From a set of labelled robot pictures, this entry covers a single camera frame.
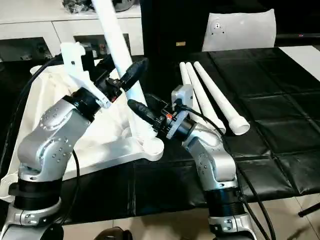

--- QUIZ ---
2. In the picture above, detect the white plastic table top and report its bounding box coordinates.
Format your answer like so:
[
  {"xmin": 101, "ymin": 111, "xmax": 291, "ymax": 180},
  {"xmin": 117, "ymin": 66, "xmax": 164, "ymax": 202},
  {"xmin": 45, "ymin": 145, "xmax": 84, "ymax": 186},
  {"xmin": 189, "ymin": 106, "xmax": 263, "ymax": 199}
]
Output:
[{"xmin": 0, "ymin": 58, "xmax": 165, "ymax": 204}]

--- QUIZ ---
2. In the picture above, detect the white sideboard cabinet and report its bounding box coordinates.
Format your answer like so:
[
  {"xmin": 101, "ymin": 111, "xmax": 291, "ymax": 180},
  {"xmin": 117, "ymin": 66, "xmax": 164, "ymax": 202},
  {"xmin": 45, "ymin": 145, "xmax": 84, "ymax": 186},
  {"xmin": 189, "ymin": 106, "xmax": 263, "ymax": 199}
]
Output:
[{"xmin": 0, "ymin": 7, "xmax": 145, "ymax": 62}]

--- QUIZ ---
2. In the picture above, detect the grey round bag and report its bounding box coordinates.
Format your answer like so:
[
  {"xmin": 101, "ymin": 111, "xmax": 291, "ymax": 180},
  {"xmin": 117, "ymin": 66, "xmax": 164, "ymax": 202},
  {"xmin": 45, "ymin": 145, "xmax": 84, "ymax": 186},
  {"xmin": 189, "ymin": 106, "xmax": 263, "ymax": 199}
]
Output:
[{"xmin": 113, "ymin": 0, "xmax": 131, "ymax": 12}]

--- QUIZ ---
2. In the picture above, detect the black table mat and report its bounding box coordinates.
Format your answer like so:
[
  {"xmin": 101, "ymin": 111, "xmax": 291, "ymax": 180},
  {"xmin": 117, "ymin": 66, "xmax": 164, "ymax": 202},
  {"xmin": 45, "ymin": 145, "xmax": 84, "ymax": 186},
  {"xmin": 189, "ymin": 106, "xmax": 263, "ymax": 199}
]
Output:
[{"xmin": 0, "ymin": 46, "xmax": 320, "ymax": 218}]

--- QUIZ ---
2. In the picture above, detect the black bundle in plastic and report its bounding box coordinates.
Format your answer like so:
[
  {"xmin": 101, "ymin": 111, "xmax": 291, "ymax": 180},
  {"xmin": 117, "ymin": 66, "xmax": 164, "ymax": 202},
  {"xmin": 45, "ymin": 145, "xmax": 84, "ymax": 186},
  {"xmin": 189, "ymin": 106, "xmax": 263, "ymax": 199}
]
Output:
[{"xmin": 62, "ymin": 0, "xmax": 93, "ymax": 15}]

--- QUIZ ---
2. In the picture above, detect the black stand leg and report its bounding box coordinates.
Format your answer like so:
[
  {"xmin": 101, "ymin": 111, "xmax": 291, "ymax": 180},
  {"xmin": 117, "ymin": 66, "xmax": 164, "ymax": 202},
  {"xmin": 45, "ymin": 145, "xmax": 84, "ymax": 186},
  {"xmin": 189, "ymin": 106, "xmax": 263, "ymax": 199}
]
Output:
[{"xmin": 298, "ymin": 199, "xmax": 320, "ymax": 218}]

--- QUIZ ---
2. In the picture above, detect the white flat board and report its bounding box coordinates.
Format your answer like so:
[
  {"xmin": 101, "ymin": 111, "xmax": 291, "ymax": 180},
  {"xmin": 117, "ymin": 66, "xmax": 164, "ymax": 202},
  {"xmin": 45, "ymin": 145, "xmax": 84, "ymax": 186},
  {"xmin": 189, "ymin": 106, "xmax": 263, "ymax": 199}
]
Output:
[{"xmin": 281, "ymin": 44, "xmax": 320, "ymax": 82}]

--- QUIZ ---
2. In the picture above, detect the black cabinet with gold label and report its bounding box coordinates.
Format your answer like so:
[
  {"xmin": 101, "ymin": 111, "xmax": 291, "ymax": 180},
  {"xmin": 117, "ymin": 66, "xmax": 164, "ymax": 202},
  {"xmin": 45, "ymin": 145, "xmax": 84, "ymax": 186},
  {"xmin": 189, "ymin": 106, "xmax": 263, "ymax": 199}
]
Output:
[{"xmin": 139, "ymin": 0, "xmax": 213, "ymax": 60}]

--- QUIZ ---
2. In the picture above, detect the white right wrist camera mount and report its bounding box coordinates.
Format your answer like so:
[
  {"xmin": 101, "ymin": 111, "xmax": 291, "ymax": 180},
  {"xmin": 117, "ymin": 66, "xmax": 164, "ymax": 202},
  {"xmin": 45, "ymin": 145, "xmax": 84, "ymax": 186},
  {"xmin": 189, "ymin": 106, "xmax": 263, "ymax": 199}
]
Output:
[{"xmin": 164, "ymin": 84, "xmax": 195, "ymax": 140}]

